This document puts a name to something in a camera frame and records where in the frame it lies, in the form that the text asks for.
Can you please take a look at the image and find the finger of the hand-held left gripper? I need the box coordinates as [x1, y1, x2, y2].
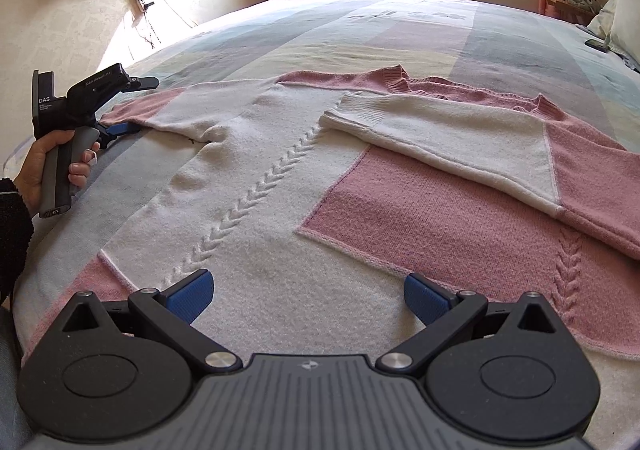
[127, 75, 161, 92]
[100, 122, 143, 151]

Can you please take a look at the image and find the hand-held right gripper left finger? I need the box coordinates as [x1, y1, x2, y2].
[60, 269, 240, 377]

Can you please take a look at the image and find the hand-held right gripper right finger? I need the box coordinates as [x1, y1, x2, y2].
[377, 272, 558, 376]

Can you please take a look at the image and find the pink and white knit sweater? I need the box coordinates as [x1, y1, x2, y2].
[22, 64, 640, 366]

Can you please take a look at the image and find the person's left hand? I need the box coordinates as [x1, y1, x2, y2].
[16, 128, 101, 213]

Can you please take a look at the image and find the bed with pastel patchwork sheet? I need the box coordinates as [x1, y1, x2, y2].
[0, 0, 640, 450]

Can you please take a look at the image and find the wooden nightstand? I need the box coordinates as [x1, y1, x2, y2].
[542, 0, 601, 26]

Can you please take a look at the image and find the plain white pillow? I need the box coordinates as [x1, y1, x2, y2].
[587, 0, 621, 38]

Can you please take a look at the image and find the printed patchwork pillow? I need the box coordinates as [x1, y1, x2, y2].
[607, 0, 640, 71]

